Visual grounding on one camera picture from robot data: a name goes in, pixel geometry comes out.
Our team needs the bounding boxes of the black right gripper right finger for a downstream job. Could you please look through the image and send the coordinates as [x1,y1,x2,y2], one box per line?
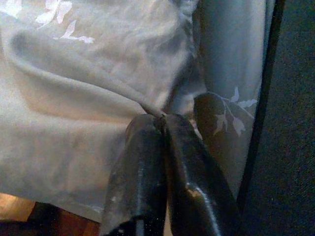
[163,114,243,236]

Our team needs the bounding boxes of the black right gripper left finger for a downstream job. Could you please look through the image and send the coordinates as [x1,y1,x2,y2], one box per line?
[108,114,170,236]

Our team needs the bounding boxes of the large grey floral pillow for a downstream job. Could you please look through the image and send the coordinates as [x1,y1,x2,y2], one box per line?
[0,0,206,229]

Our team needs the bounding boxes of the dark blue padded headboard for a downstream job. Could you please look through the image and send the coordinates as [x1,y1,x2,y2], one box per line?
[237,0,315,236]

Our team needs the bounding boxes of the bed with grey floral sheet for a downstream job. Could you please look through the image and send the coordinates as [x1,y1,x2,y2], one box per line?
[191,0,276,197]

